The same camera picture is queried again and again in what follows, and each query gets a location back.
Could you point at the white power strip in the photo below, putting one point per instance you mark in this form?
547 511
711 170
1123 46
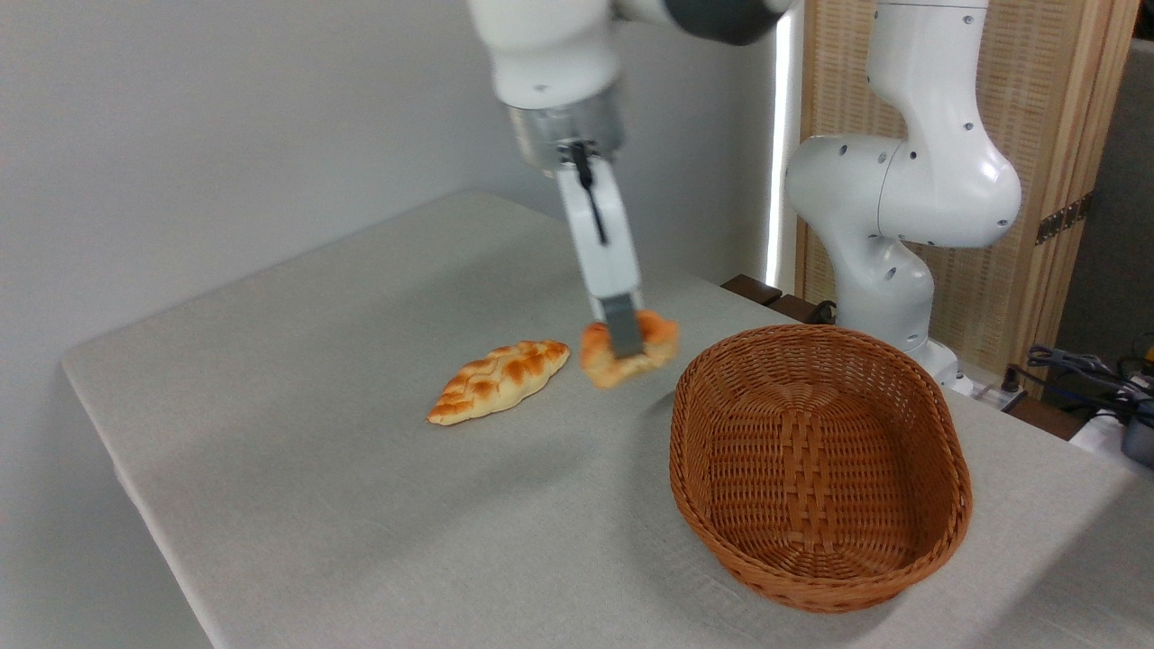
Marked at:
996 394

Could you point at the dark brown wooden furniture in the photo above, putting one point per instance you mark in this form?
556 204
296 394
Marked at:
753 290

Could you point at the long braided bread loaf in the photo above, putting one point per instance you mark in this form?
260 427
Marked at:
496 380

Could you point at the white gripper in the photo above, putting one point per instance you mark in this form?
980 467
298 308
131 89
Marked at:
609 252

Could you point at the brown oval wicker basket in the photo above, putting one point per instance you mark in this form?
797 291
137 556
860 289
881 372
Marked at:
811 505

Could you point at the round orange bread roll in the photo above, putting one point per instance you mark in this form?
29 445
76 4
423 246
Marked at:
660 338

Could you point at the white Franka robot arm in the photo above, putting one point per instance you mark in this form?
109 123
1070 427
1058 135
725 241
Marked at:
920 180

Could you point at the dark metal screen hinge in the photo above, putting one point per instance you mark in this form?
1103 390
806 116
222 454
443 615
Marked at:
1064 219

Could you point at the grey tablecloth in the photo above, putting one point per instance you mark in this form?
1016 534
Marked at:
361 559

